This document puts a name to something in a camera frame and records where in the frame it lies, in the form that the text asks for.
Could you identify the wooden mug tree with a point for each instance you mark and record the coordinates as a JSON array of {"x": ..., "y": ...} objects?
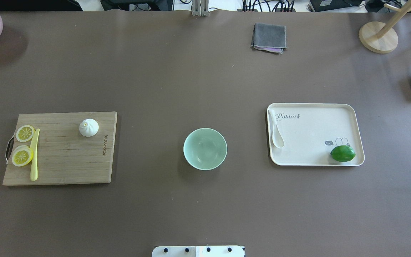
[{"x": 380, "y": 37}]

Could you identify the white ceramic spoon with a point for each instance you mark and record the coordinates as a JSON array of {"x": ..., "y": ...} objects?
[{"x": 277, "y": 139}]

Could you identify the yellow plastic knife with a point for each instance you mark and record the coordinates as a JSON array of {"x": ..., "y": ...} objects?
[{"x": 34, "y": 174}]

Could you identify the upper lemon slice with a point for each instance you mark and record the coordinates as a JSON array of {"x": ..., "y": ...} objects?
[{"x": 25, "y": 133}]

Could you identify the wooden cutting board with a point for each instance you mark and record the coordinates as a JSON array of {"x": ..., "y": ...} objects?
[{"x": 64, "y": 155}]

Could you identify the green lime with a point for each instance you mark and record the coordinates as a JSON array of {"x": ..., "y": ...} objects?
[{"x": 343, "y": 153}]

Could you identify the lower lemon slice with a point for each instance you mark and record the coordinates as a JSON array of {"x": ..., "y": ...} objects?
[{"x": 22, "y": 155}]

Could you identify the grey folded cloth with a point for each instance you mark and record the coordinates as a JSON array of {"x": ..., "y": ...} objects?
[{"x": 270, "y": 38}]

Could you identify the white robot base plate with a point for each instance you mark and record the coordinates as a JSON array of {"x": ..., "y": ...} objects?
[{"x": 199, "y": 251}]

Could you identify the cream rabbit tray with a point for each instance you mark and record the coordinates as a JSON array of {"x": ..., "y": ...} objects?
[{"x": 311, "y": 131}]

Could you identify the mint green bowl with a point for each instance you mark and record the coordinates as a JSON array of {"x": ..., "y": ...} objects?
[{"x": 205, "y": 149}]

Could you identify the lemon slice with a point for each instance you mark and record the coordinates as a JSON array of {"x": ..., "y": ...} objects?
[
  {"x": 22, "y": 155},
  {"x": 25, "y": 133}
]

